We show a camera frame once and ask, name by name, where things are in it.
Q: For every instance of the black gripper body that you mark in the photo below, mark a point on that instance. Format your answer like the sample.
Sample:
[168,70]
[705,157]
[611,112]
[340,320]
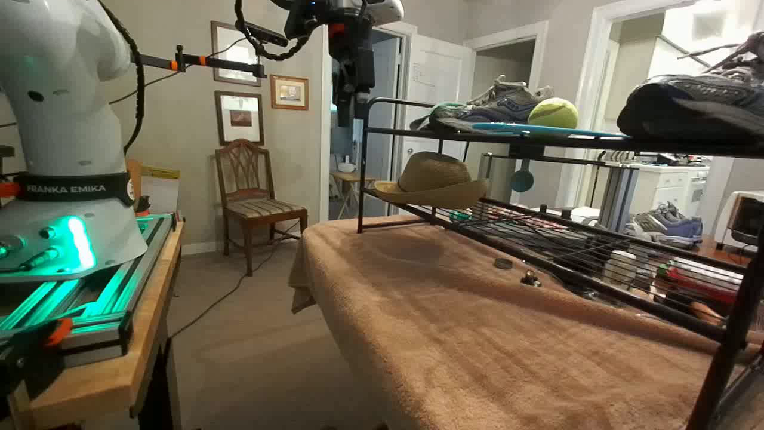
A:
[354,65]

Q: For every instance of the yellow-green tennis ball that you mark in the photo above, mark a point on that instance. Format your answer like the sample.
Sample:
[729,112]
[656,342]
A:
[556,114]

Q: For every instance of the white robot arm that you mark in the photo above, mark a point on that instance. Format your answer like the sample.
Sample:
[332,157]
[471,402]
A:
[70,211]

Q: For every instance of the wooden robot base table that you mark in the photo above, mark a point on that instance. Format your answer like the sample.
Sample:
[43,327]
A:
[43,394]

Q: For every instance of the framed picture right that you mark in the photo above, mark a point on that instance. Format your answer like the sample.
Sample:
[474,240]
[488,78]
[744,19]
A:
[289,93]

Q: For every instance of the framed picture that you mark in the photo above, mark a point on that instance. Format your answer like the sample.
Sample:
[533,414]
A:
[231,45]
[240,118]
[289,93]

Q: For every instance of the framed picture top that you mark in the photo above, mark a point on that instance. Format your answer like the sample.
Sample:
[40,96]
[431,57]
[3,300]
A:
[231,45]

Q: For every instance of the framed picture middle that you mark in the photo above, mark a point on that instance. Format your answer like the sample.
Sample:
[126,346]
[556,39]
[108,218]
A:
[240,118]

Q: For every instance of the grey sneaker on top shelf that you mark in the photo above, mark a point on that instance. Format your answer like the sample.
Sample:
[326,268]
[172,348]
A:
[505,101]

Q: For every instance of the wooden chair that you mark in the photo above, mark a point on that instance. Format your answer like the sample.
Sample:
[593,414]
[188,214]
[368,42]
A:
[249,205]

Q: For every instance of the brown towel table cover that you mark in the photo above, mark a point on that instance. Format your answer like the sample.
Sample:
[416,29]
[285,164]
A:
[448,341]

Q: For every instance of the grey blue sneaker on table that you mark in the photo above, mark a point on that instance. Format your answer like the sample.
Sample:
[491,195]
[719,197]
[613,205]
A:
[670,226]

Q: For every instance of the black metal shoe rack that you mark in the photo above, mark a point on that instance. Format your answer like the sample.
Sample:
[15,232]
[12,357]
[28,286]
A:
[591,260]

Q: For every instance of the black cap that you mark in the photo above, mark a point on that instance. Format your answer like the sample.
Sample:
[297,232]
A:
[724,101]

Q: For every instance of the white toaster oven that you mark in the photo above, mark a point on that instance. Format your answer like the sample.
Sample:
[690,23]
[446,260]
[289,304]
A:
[741,222]

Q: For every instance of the black camera tripod arm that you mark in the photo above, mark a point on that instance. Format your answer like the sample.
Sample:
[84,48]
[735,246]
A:
[182,62]

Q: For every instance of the aluminium mounting frame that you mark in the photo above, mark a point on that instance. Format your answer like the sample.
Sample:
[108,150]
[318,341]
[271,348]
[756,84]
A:
[102,306]

